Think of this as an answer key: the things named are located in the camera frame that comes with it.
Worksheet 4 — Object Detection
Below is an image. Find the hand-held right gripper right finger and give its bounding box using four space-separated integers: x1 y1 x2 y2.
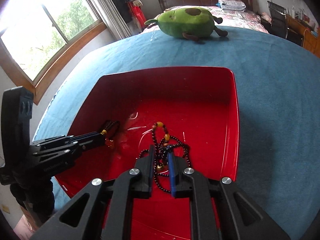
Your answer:
167 145 292 240

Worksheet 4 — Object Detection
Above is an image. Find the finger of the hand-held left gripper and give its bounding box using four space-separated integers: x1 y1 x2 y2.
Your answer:
37 137 106 163
30 131 105 149

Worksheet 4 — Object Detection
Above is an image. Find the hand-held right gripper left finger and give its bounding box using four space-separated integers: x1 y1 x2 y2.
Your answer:
30 144 157 240

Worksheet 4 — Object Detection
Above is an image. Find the dark bead necklace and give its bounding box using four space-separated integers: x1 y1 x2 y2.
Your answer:
139 121 193 194

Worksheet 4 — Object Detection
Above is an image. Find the red box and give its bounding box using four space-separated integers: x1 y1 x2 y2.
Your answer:
54 66 242 240

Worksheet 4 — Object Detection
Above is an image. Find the wooden framed window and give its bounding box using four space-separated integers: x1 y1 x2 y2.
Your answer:
0 0 105 105

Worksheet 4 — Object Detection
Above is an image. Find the blue blanket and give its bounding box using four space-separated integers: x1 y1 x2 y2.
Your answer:
32 26 320 240

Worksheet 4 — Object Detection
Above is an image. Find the pale curtain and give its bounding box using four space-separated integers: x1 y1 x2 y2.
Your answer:
77 0 132 39

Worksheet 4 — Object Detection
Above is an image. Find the red bag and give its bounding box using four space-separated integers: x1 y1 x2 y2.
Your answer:
127 4 147 32

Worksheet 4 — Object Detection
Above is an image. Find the green avocado plush toy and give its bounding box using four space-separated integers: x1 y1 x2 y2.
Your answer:
144 7 228 44

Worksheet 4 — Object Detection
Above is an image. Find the floral bedsheet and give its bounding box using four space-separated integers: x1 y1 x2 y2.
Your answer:
205 5 269 34

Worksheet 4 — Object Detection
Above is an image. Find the folded cloth stack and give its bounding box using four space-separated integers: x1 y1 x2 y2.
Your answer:
217 0 247 12

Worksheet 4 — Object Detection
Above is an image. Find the black chair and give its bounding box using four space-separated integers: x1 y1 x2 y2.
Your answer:
266 1 304 45

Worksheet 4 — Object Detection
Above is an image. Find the wooden desk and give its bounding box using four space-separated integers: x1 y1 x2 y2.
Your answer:
285 12 320 55

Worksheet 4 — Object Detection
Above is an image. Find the row of white bottles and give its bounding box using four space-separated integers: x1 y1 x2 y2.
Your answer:
291 0 315 23

